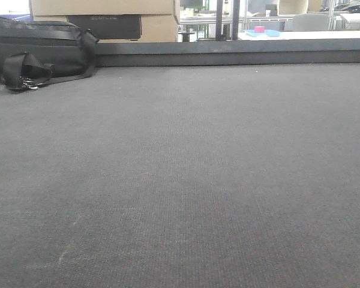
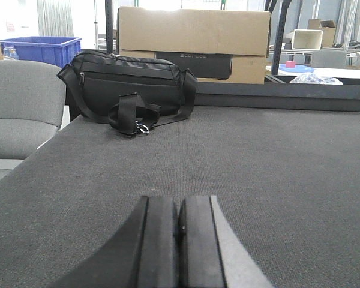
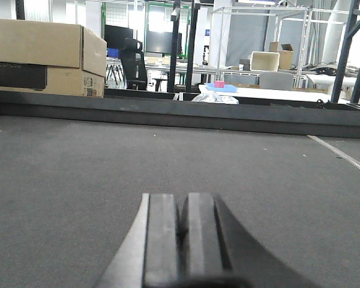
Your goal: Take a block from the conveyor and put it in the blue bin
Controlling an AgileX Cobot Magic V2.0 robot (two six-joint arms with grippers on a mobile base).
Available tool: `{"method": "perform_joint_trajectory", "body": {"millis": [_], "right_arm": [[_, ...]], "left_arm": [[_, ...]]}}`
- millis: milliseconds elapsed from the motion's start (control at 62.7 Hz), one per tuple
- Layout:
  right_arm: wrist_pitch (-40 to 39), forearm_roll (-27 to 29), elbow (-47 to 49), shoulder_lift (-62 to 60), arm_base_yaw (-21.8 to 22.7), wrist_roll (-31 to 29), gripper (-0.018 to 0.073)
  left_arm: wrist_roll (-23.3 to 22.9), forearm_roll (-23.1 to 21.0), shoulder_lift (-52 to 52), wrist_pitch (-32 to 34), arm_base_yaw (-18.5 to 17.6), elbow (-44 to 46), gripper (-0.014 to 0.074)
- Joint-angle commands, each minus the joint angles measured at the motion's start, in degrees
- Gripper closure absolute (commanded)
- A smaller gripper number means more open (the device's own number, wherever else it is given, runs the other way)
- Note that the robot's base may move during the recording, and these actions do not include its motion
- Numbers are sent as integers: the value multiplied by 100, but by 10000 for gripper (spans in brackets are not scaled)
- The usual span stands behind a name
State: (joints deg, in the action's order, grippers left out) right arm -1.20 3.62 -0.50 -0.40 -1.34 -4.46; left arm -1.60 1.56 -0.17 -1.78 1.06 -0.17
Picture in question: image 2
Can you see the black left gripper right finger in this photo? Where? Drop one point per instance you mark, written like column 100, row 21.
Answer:
column 211, row 255

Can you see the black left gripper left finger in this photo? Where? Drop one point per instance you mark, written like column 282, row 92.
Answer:
column 142, row 252

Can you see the black sling bag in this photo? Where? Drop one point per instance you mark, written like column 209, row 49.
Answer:
column 132, row 95

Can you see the grey fabric chair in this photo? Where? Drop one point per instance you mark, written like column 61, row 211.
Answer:
column 32, row 101

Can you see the crumpled plastic bag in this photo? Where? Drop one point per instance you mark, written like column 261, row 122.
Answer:
column 311, row 78

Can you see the large cardboard box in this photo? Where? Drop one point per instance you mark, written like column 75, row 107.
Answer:
column 216, row 45

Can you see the blue plastic crate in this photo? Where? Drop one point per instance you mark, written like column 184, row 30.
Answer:
column 57, row 51

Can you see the grey office chair back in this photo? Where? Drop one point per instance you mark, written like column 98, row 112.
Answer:
column 328, row 59

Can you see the white rectangular tube box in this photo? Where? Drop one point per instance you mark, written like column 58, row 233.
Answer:
column 307, row 39

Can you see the small open cardboard box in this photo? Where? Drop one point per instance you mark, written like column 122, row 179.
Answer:
column 328, row 27

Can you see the black table edge rail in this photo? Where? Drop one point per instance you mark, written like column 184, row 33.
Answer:
column 336, row 98

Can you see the black vertical post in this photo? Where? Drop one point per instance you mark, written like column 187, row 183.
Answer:
column 109, row 26

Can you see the black metal post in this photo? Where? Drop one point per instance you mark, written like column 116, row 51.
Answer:
column 279, row 36

